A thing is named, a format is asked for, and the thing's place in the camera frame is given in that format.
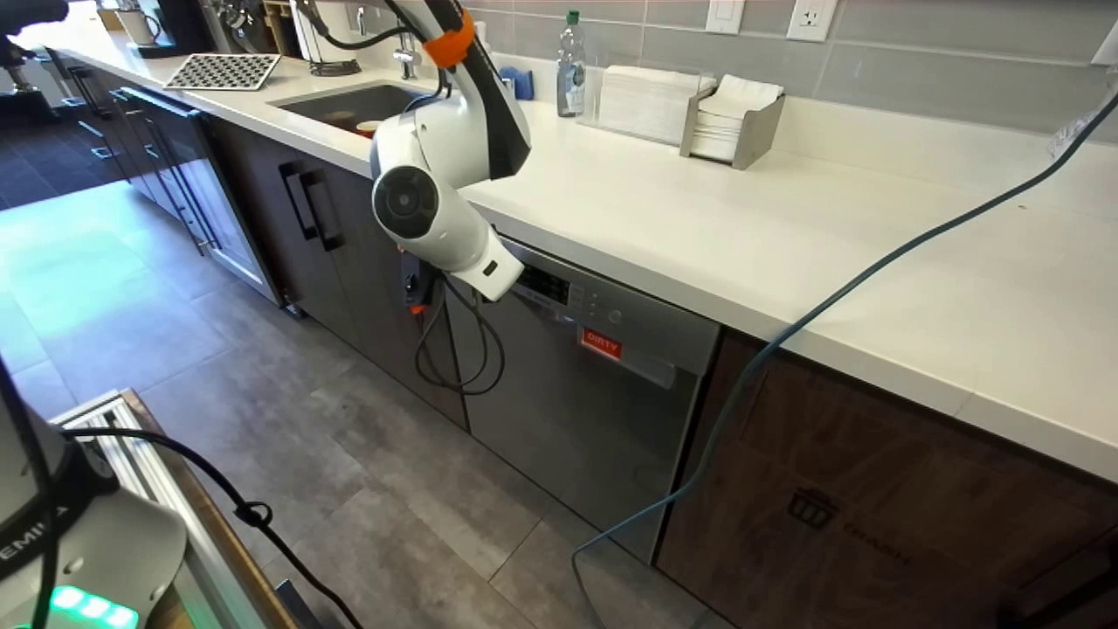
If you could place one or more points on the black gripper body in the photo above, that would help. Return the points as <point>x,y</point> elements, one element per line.
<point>423,287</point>

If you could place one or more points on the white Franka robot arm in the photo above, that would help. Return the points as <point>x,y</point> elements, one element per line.
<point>449,174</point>

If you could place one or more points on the stainless steel dishwasher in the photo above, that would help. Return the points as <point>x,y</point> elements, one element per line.
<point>583,440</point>

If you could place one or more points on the dark sink cabinet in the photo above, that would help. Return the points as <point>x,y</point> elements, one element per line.
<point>337,298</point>

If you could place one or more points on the orange bowl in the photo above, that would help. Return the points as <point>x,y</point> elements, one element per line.
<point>361,127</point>

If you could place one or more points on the red sticker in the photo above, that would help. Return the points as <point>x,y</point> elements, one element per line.
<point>602,342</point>

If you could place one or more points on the dark undermount sink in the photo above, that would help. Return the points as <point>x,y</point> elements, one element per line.
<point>337,105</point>

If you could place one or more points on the blue sponge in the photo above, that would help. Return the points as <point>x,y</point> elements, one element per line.
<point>524,84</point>

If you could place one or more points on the small chrome tap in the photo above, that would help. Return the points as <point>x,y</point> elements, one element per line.
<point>406,57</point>

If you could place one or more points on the glass door beverage fridge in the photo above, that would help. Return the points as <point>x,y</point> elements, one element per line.
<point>197,198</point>

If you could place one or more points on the clear bottle green cap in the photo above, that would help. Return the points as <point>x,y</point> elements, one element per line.
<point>570,75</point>

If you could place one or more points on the white paper towel stack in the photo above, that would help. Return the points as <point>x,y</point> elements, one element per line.
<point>647,101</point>

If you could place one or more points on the white folded napkins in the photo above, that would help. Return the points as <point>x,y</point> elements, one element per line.
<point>729,105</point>

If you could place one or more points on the grey napkin holder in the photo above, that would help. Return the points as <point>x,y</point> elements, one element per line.
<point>754,138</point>

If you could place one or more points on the black coffee machine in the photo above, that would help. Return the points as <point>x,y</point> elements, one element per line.
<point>176,25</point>

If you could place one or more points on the aluminium frame robot cart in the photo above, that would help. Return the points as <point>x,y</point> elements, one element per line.
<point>141,459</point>

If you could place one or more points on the white switch plate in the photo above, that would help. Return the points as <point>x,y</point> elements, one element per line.
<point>726,11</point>

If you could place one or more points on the white wall outlet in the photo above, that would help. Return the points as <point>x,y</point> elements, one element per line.
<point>813,17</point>

